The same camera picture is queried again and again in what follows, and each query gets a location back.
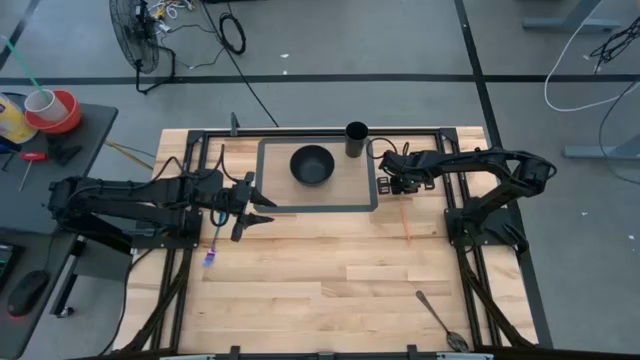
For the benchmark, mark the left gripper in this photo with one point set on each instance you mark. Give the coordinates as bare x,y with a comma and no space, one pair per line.
240,205

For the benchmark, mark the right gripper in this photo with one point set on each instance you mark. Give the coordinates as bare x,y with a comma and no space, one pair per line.
407,181

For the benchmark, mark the thin orange stick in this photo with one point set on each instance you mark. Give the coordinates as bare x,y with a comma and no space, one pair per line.
404,225

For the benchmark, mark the tall black cup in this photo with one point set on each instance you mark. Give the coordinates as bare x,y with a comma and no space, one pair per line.
356,147

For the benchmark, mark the blue plastic utensil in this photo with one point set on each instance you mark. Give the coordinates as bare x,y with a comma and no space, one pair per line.
210,257

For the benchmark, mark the metal spoon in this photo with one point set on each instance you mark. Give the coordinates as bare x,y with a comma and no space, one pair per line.
456,341

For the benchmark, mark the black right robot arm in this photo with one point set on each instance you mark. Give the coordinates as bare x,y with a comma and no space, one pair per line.
500,160

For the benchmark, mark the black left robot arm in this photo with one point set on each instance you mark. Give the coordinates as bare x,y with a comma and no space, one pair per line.
125,197

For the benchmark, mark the beige mat with grey border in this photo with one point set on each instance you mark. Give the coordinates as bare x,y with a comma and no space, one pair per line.
280,196

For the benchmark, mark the black bowl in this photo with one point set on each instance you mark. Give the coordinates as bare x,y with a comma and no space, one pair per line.
312,165

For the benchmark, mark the grey desk foot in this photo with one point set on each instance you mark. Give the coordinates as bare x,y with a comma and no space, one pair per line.
570,23
600,151

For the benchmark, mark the small black clamp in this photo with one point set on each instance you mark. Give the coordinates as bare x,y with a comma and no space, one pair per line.
62,150

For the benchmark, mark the dark grey side table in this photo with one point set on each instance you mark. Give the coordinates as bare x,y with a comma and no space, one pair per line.
50,205

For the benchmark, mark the red plastic bowl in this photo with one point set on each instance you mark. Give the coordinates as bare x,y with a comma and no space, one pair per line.
67,122

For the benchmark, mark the black floor fan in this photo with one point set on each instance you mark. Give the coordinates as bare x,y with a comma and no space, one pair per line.
132,35

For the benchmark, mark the white paper cup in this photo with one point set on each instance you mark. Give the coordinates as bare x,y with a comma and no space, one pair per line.
45,107

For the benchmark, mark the black computer mouse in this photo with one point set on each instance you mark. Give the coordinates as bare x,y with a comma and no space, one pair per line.
27,292

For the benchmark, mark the yellow container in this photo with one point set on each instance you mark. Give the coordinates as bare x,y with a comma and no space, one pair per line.
12,125

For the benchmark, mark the green straw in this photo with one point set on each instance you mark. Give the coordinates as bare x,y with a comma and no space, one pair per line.
22,62

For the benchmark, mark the black aluminium table frame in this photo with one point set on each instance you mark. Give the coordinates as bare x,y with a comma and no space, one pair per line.
325,132

